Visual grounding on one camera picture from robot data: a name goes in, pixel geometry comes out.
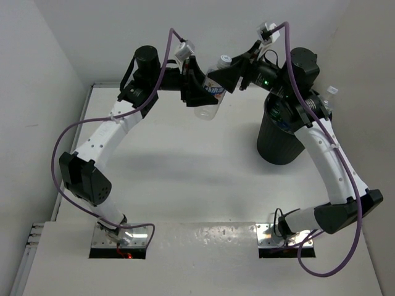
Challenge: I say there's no clear bottle beside bin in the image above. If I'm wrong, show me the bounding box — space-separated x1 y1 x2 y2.
320 86 338 113

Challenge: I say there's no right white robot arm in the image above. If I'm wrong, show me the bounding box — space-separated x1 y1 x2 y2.
181 42 383 239

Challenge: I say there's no clear bottle red blue label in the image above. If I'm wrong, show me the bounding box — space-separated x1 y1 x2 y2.
194 55 232 121

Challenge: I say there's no metal base plate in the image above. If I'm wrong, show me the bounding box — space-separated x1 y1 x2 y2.
256 223 311 250
91 224 149 249

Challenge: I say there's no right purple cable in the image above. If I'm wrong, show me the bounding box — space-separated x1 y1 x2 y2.
271 21 362 278

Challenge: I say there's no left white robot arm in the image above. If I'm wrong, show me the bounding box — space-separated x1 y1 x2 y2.
59 41 214 239

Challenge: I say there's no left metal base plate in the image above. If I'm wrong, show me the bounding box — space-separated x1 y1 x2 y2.
91 224 149 249

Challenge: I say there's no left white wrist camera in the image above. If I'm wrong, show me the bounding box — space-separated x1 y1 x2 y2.
174 40 195 63

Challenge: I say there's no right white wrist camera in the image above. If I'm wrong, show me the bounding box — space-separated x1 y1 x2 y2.
257 22 280 46

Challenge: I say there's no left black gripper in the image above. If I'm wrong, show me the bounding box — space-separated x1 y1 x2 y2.
149 55 217 107

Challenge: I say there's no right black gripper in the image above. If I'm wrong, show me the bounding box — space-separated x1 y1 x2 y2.
209 40 292 98

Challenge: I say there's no black ribbed waste bin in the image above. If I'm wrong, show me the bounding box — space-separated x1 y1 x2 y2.
257 91 314 165

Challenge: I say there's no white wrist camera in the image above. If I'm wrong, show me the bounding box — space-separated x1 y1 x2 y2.
257 22 280 46
174 40 195 63

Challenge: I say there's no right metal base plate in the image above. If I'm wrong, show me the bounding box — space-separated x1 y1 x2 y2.
256 223 311 250

